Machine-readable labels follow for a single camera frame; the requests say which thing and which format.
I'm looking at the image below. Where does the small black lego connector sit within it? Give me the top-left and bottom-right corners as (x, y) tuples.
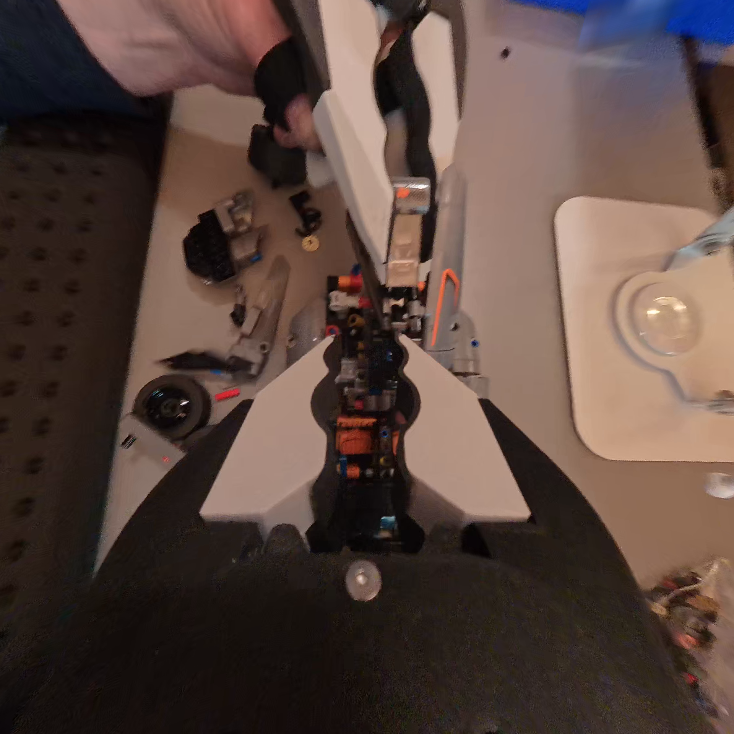
(288, 189), (323, 237)

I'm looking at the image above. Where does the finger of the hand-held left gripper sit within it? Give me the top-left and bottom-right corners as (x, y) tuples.
(375, 0), (466, 180)
(312, 0), (402, 266)

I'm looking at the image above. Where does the black lego fender assembly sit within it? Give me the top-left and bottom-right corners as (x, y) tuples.
(182, 191), (267, 284)

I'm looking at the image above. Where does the lego car chassis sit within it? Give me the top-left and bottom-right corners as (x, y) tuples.
(287, 163), (491, 554)

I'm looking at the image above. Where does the plastic bag with lego pieces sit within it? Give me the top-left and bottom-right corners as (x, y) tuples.
(648, 559), (734, 718)

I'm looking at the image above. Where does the white metal stand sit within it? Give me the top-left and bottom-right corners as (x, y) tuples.
(553, 196), (734, 462)

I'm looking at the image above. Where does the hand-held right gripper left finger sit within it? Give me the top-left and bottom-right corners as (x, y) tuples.
(201, 335), (340, 541)

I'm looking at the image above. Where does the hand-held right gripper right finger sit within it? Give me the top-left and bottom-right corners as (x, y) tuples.
(397, 334), (531, 541)

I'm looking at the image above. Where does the blue plastic bin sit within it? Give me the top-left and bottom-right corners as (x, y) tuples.
(510, 0), (734, 44)

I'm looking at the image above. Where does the grey lego wing assembly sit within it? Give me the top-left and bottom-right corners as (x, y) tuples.
(158, 255), (290, 382)

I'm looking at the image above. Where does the person's left hand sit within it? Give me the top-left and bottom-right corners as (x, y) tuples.
(57, 0), (323, 153)

